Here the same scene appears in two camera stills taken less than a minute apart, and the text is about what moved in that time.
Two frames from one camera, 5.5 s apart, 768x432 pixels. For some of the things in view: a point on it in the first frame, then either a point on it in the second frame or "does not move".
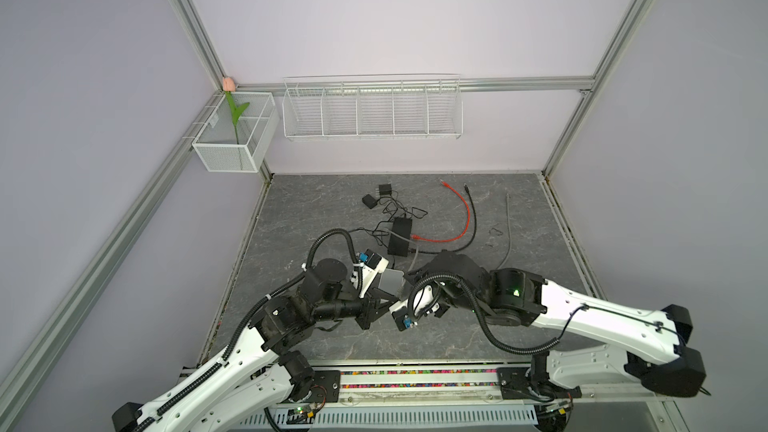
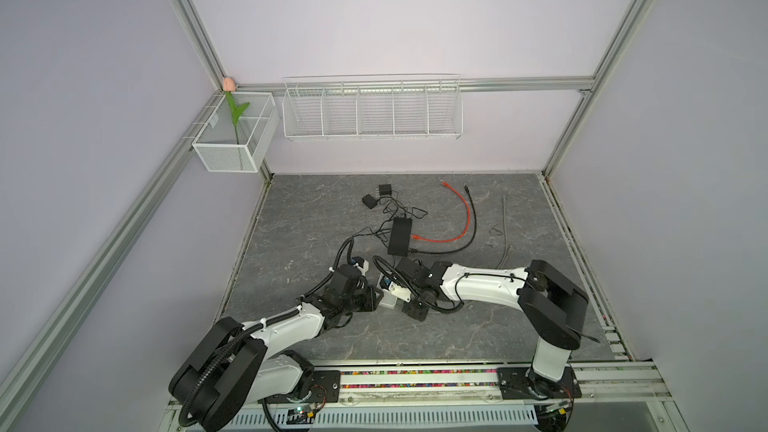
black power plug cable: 406,208 does not move
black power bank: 398,245 does not move
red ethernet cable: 415,236 does not move
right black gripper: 439,311 → 414,313
